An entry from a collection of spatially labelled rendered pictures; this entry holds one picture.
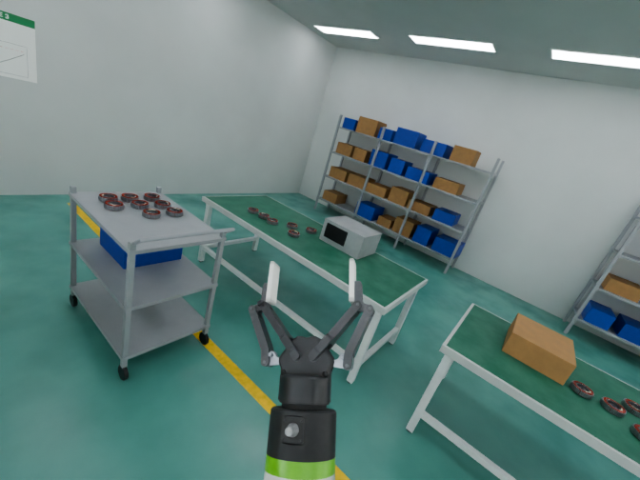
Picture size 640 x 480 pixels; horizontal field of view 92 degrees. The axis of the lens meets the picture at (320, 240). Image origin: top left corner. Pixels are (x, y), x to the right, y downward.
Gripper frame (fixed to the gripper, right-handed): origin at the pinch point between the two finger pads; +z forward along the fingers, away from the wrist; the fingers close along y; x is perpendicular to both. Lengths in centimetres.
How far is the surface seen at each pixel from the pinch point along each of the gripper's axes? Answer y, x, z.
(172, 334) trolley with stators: 136, 144, 6
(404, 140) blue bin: -43, 400, 377
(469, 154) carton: -139, 386, 321
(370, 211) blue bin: 27, 488, 287
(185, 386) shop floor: 122, 148, -25
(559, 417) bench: -92, 157, -29
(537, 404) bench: -83, 158, -23
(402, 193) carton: -35, 452, 300
